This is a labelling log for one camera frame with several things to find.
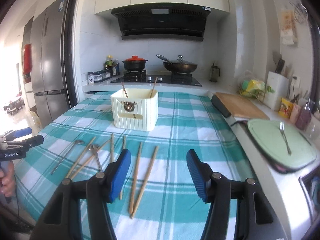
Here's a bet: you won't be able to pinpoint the slim steel spoon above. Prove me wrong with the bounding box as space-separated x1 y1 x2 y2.
50 140 84 174

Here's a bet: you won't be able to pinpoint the bamboo chopstick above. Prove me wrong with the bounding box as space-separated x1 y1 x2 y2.
110 133 114 163
65 137 96 178
121 82 136 119
129 142 142 215
149 77 158 98
70 139 111 179
130 146 159 219

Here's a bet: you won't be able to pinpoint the person's left hand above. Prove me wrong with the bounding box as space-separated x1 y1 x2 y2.
0 161 16 197

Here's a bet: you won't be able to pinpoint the wide steel spoon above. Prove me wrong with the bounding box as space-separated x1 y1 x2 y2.
89 144 103 172

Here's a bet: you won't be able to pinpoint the teal white checked tablecloth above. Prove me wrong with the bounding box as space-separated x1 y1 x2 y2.
15 92 254 239

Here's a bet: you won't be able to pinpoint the green cutting board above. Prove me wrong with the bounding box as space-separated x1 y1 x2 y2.
247 119 317 173

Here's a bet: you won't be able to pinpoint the white spice jar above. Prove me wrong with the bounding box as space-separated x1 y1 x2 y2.
87 72 94 85

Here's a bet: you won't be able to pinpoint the spice jar rack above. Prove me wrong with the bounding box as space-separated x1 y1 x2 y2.
93 70 112 83

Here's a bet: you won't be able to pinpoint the steel fork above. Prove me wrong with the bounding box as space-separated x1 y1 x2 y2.
279 121 292 155

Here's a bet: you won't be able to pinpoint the stainless steel refrigerator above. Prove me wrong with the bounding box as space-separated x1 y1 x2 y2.
30 0 70 127

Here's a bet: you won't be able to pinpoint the wooden cutting board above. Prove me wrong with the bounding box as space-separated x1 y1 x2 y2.
211 92 269 120

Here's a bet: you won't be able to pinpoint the sauce bottles cluster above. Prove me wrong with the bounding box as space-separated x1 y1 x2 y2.
104 55 120 76

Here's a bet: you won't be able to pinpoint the cream utensil holder box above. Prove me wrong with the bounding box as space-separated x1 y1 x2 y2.
111 88 159 132

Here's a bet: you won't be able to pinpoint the purple soap bottle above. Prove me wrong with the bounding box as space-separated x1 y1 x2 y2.
296 102 311 130

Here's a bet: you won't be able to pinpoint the yellow tin can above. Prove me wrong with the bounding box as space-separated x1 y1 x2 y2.
278 97 293 119

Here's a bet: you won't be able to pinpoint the yellow green plastic bags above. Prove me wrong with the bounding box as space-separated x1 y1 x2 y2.
237 70 273 102

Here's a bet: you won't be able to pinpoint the black pot orange lid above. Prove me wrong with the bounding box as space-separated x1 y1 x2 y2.
122 55 148 72

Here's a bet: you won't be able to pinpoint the white knife block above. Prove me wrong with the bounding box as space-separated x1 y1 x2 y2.
264 72 289 111

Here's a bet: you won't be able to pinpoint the dark glass kettle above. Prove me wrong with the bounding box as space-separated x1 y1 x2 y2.
209 64 221 82

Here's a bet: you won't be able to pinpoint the black gas stove top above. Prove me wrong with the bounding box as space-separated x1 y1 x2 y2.
111 70 202 87

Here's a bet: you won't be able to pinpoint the black wok glass lid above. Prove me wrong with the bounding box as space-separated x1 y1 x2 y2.
156 54 197 74

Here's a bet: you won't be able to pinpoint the black range hood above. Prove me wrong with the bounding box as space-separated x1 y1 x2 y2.
111 3 211 41

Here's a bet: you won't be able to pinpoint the hanging paper calendar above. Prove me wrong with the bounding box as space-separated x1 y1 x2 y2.
280 9 298 46

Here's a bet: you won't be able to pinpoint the wire trivet on wall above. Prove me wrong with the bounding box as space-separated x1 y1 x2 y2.
290 1 308 24

